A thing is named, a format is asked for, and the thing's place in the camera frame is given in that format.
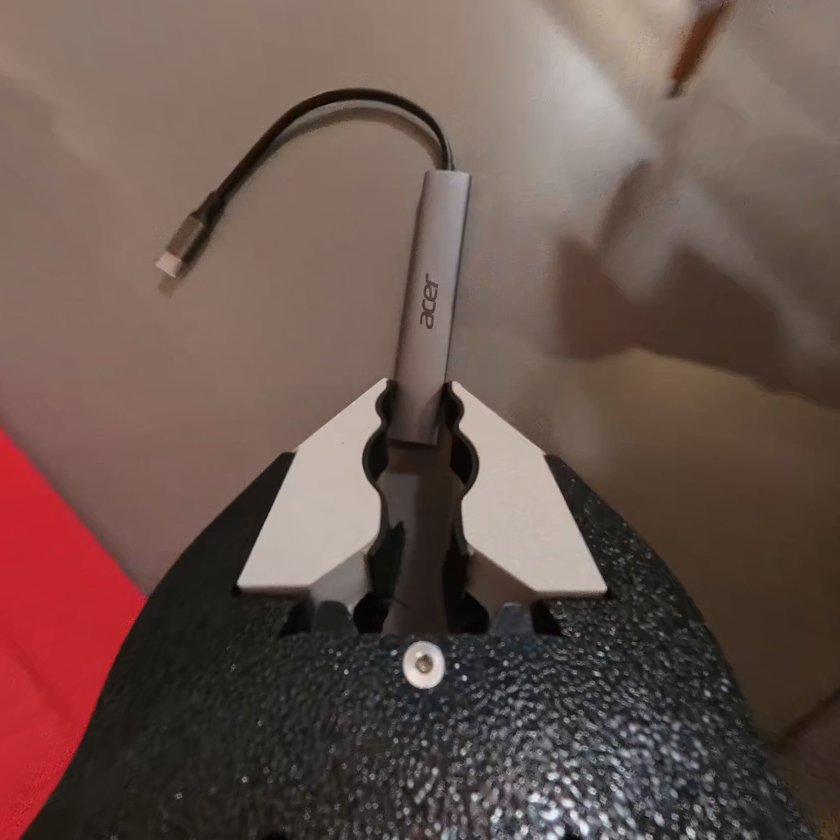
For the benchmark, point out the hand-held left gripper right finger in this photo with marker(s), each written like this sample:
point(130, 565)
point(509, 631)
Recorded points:
point(531, 525)

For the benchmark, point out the red plastic bin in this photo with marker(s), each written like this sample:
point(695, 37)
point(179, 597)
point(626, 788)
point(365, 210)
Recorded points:
point(52, 623)

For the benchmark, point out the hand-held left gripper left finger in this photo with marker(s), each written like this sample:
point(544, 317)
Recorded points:
point(315, 525)

